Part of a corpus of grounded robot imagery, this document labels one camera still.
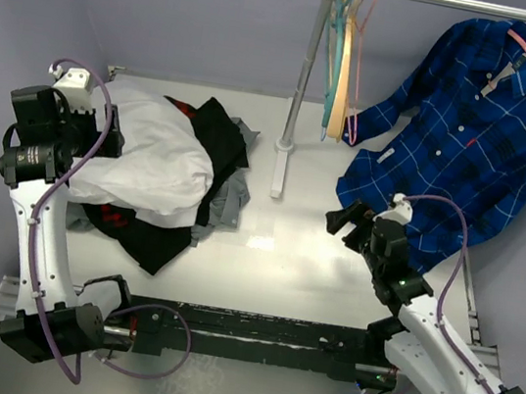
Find white shirt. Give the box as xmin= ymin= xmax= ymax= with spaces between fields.
xmin=69 ymin=80 xmax=214 ymax=228

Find pink wire hanger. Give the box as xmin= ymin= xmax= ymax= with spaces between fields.
xmin=347 ymin=0 xmax=377 ymax=145

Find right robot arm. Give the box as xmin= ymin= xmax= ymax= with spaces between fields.
xmin=325 ymin=201 xmax=524 ymax=394

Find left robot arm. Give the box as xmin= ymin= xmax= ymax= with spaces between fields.
xmin=0 ymin=85 xmax=134 ymax=364

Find grey shirt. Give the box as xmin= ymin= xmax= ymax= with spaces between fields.
xmin=191 ymin=117 xmax=260 ymax=247

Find wooden hanger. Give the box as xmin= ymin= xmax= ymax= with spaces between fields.
xmin=326 ymin=0 xmax=361 ymax=143

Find blue plaid shirt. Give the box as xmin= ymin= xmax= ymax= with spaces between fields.
xmin=335 ymin=18 xmax=526 ymax=272

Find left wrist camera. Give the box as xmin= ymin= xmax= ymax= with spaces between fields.
xmin=48 ymin=66 xmax=93 ymax=113

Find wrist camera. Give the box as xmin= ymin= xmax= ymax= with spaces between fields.
xmin=48 ymin=66 xmax=93 ymax=113
xmin=375 ymin=192 xmax=413 ymax=225

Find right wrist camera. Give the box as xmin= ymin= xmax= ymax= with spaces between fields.
xmin=375 ymin=192 xmax=413 ymax=225

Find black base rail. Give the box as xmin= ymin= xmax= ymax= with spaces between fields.
xmin=105 ymin=295 xmax=399 ymax=392

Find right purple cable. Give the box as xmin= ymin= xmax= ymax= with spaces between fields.
xmin=359 ymin=188 xmax=526 ymax=394

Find purple cable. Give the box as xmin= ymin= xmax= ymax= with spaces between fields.
xmin=359 ymin=188 xmax=526 ymax=394
xmin=6 ymin=56 xmax=231 ymax=394

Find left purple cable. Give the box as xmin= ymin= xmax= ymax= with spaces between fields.
xmin=6 ymin=56 xmax=231 ymax=394

